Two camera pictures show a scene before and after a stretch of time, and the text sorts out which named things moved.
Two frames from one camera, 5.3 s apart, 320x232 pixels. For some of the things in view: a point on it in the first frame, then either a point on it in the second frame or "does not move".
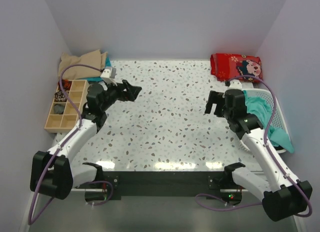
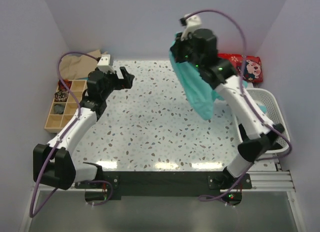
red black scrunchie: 66,84 does not move
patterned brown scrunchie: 59,96 does not move
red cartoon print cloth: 225,67 does not move
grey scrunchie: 58,108 does not move
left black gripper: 129,95 to 128,77
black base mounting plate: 155,183 does not move
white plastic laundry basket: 277,120 does not move
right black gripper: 215,97 to 176,47
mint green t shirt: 263,111 to 202,92
